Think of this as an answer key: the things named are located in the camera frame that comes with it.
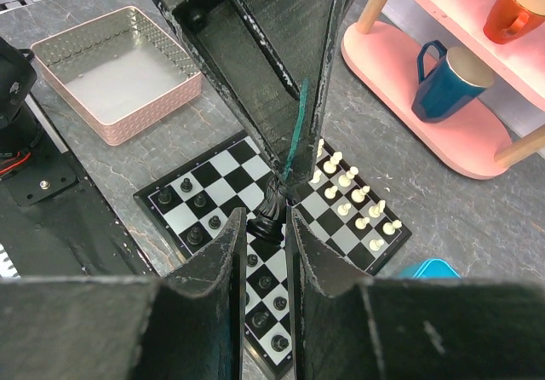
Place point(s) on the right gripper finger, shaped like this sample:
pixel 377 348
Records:
pixel 188 325
pixel 346 324

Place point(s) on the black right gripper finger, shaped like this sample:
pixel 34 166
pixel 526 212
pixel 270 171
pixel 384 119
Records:
pixel 230 46
pixel 288 46

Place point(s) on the black piece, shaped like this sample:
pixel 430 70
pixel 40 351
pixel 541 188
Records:
pixel 259 319
pixel 279 343

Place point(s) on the black pawn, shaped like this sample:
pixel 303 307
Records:
pixel 215 222
pixel 252 260
pixel 265 282
pixel 200 200
pixel 194 236
pixel 280 303
pixel 186 185

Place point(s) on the black king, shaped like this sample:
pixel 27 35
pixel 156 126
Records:
pixel 270 215

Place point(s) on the black rook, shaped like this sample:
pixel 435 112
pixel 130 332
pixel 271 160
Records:
pixel 165 196

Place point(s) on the black white chess board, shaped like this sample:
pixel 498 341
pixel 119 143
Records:
pixel 190 205

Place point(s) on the blue plastic bin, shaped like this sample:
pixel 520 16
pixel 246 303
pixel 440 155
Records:
pixel 432 268

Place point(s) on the pink metal tray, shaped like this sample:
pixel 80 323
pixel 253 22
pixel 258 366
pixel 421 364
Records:
pixel 121 73

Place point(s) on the white knight right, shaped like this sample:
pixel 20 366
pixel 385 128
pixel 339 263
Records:
pixel 377 209

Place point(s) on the white bishop left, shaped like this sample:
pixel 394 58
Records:
pixel 319 147

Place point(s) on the white bishop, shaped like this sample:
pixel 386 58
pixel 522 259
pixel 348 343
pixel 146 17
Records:
pixel 359 194
pixel 319 147

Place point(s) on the white bishop right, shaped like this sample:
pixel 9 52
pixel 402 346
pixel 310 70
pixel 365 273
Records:
pixel 359 194

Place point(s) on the white king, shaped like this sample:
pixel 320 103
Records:
pixel 346 179

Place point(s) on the white queen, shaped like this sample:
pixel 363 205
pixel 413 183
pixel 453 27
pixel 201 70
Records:
pixel 330 166

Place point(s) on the dark blue mug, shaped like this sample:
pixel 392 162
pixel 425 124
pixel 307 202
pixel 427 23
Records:
pixel 458 77

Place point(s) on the pink three-tier shelf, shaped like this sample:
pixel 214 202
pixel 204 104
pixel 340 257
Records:
pixel 473 141

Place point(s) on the orange cup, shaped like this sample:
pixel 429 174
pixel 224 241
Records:
pixel 511 19

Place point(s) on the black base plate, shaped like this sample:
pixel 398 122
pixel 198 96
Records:
pixel 76 232

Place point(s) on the white cable duct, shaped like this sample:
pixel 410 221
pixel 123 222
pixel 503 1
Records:
pixel 7 268

